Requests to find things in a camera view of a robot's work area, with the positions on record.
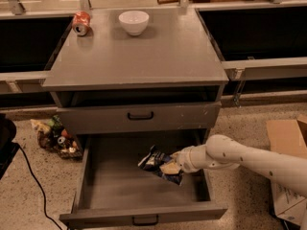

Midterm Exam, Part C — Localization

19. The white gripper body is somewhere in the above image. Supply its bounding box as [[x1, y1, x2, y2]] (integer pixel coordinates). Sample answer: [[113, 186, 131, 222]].
[[177, 147, 199, 173]]

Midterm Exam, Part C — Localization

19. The white bowl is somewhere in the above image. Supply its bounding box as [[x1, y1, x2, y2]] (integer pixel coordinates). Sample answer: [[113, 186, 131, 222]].
[[118, 11, 150, 35]]

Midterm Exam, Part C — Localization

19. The pile of snack bags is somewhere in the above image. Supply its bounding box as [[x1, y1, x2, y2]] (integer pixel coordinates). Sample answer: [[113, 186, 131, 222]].
[[31, 115, 83, 159]]

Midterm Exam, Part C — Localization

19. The blue chip bag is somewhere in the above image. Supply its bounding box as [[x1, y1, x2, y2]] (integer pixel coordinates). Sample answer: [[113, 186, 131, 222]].
[[138, 146, 183, 185]]

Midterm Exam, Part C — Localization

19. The black device at left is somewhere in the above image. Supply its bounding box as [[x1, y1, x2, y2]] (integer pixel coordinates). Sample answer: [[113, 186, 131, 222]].
[[0, 114, 20, 179]]

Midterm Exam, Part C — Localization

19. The cardboard box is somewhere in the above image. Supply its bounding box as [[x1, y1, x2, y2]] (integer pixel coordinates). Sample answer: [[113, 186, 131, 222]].
[[267, 115, 307, 226]]

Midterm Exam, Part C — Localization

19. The closed grey upper drawer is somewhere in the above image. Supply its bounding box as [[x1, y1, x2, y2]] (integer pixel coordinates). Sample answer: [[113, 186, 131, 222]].
[[58, 103, 221, 134]]

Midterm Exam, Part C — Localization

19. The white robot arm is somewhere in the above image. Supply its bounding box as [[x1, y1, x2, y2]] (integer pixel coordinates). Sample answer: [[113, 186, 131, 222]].
[[160, 134, 307, 197]]

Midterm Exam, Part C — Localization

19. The grey drawer cabinet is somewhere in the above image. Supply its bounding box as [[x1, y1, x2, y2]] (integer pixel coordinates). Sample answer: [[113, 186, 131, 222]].
[[41, 6, 230, 230]]

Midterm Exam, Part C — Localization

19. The open grey lower drawer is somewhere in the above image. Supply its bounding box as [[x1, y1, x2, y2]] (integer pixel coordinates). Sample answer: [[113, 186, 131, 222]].
[[59, 130, 226, 230]]

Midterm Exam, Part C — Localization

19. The orange soda can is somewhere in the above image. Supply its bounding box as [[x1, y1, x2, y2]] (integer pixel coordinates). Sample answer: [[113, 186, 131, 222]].
[[72, 11, 90, 36]]

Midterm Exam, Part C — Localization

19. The black cable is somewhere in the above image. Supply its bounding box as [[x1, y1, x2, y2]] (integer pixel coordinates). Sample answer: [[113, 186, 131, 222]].
[[17, 143, 65, 230]]

